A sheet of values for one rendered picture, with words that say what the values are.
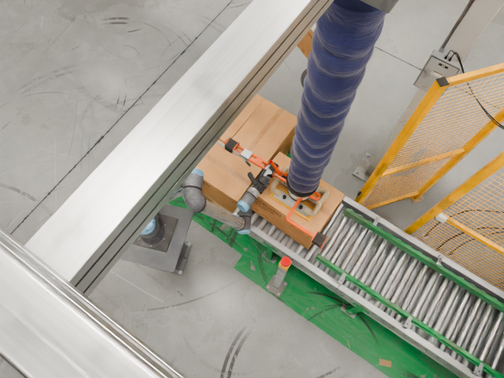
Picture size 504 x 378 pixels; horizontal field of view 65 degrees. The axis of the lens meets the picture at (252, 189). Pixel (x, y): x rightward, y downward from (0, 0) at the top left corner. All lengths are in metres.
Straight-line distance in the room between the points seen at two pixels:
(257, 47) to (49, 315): 0.58
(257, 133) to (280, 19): 2.78
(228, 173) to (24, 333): 3.02
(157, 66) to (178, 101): 4.13
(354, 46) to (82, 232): 1.10
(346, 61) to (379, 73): 3.38
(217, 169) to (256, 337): 1.51
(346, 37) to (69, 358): 1.24
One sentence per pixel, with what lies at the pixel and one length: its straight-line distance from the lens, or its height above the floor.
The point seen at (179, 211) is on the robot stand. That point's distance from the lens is 3.13.
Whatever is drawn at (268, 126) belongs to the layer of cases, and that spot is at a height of 0.54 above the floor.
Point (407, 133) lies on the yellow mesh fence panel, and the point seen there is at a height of 1.67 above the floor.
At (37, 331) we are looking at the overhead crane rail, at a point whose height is 3.20.
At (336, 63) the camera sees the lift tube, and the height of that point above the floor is 2.51.
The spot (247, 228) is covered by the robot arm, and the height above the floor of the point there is 1.00.
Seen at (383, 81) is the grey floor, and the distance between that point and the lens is 4.86.
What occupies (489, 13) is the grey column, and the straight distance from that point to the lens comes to 2.55.
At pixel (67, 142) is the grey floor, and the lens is 4.61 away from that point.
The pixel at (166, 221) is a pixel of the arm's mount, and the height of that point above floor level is 0.77.
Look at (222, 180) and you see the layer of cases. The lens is 3.40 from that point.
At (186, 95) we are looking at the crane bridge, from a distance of 0.75.
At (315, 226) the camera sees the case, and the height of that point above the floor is 0.95.
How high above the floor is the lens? 3.65
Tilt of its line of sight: 68 degrees down
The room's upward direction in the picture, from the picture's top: straight up
